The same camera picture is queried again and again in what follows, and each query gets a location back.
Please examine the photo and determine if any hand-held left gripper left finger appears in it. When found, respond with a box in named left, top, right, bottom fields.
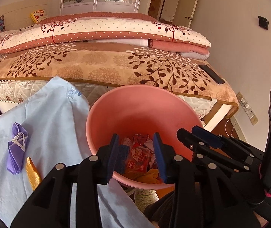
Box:
left=10, top=133, right=120, bottom=228

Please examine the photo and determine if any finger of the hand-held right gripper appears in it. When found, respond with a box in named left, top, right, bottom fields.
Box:
left=176, top=128, right=247, bottom=174
left=192, top=126, right=263, bottom=162

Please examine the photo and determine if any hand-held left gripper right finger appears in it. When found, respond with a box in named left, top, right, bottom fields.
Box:
left=152, top=132, right=260, bottom=228

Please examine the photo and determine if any red snack packet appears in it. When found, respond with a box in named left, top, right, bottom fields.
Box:
left=125, top=142, right=156, bottom=174

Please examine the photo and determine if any pink plastic bucket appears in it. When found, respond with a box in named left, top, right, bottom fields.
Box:
left=86, top=85, right=203, bottom=190

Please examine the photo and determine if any person's right forearm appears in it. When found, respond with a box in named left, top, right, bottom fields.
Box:
left=253, top=211, right=271, bottom=228

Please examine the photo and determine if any white and red wrapper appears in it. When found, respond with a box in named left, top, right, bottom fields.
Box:
left=121, top=134, right=155, bottom=151

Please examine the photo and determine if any beige fuzzy slipper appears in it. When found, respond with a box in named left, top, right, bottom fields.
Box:
left=134, top=189, right=158, bottom=213

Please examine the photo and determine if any person's dark trouser leg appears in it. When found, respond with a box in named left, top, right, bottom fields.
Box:
left=144, top=190, right=181, bottom=228

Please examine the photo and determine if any black smartphone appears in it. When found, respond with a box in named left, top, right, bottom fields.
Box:
left=199, top=64, right=225, bottom=84

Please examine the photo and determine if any light blue cloth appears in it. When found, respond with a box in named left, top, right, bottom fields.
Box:
left=0, top=76, right=150, bottom=228

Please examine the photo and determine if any gold foil wrapper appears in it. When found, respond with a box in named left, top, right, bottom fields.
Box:
left=26, top=157, right=42, bottom=191

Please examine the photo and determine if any white folded sheet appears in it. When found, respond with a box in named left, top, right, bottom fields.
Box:
left=178, top=51, right=209, bottom=60

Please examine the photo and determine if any pink folded blanket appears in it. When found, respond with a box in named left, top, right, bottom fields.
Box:
left=148, top=39, right=210, bottom=53

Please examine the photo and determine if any purple face mask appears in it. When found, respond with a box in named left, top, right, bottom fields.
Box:
left=6, top=122, right=29, bottom=175

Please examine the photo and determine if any brown leaf print blanket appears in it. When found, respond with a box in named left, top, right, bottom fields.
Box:
left=0, top=43, right=239, bottom=105

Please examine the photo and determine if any white quilted mattress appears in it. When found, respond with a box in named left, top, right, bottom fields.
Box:
left=0, top=79, right=219, bottom=121

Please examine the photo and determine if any polka dot folded quilt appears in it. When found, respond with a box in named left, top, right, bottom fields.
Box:
left=0, top=13, right=211, bottom=54

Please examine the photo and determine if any white door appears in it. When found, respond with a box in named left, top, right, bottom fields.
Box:
left=173, top=0, right=202, bottom=28

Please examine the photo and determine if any yellow flowered pillow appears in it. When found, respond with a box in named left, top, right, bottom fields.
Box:
left=30, top=9, right=48, bottom=24

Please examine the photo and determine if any white cable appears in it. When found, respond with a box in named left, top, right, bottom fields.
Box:
left=223, top=106, right=245, bottom=136

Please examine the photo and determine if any black wall bracket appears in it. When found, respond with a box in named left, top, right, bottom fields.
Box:
left=258, top=15, right=269, bottom=30

